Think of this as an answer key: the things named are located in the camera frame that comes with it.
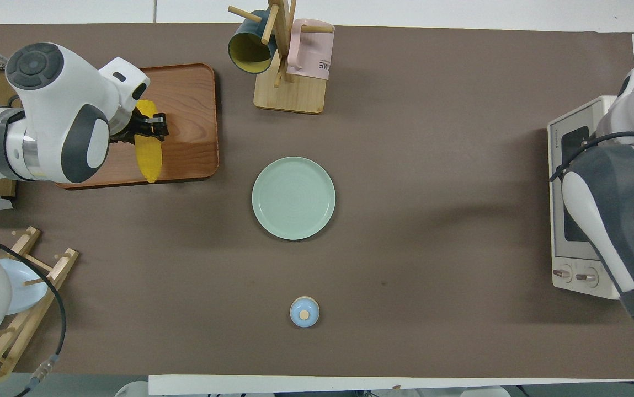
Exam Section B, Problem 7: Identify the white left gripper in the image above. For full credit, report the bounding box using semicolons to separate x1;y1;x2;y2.
98;56;170;144

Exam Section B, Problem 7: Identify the yellow corn cob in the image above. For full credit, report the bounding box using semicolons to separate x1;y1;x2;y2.
133;99;164;184

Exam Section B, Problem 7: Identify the pale green round plate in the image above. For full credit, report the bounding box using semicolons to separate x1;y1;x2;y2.
251;156;337;242

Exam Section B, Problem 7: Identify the oven door with handle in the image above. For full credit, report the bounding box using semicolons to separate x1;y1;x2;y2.
550;102;611;261

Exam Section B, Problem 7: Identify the cream toaster oven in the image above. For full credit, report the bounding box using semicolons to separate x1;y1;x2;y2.
547;95;634;301

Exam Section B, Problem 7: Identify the brown wooden serving tray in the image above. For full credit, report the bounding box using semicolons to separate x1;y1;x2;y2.
55;63;220;190

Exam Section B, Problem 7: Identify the dark green mug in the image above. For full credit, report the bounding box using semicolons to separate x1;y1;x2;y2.
228;9;279;74

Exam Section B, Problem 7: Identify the wooden mug tree stand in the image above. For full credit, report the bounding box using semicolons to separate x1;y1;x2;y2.
227;0;335;115

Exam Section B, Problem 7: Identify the pink mug with print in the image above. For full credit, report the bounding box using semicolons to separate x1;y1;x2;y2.
286;18;335;81

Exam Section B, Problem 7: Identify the wooden dish rack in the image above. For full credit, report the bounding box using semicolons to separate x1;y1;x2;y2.
0;226;81;394

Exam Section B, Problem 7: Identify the light blue plate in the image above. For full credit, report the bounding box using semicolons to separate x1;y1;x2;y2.
0;257;49;315

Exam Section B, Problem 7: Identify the blue jar with wooden knob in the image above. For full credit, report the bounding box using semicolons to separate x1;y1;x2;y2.
289;296;321;329

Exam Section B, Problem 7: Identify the white round base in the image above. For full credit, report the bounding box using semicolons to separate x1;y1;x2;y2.
115;380;150;397

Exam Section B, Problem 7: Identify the brown table mat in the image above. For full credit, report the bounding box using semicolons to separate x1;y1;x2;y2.
0;23;634;381

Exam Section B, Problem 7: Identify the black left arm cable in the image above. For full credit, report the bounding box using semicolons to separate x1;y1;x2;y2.
0;226;67;397

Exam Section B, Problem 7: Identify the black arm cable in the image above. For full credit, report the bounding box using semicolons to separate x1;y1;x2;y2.
549;131;634;183
0;226;67;397

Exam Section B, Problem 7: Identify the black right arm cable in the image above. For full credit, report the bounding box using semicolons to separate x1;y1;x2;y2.
549;131;634;183

